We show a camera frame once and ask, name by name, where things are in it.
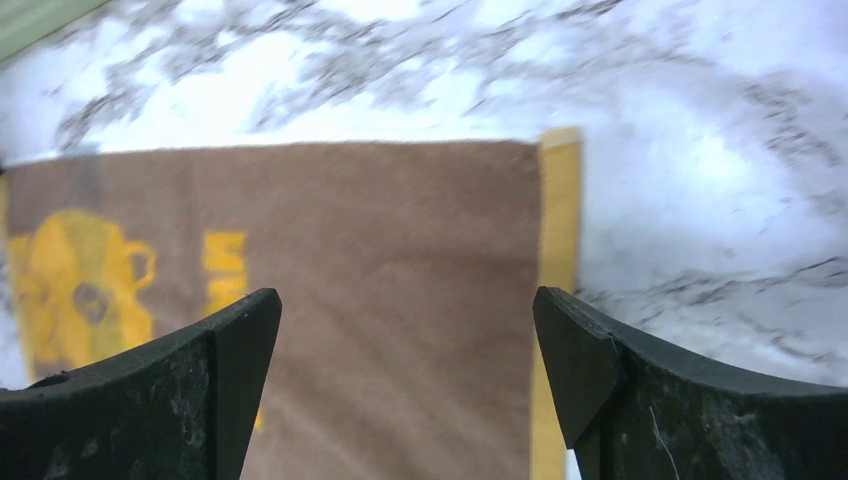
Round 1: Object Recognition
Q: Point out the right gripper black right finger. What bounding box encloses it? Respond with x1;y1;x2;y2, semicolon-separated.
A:
533;287;847;480

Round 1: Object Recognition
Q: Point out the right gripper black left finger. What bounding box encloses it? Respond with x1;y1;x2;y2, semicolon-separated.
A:
1;288;282;479

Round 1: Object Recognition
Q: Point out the light green plastic basket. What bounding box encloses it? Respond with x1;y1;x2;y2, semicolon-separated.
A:
1;0;108;61

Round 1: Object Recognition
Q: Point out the yellow towel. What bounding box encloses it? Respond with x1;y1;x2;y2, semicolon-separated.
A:
1;127;581;479

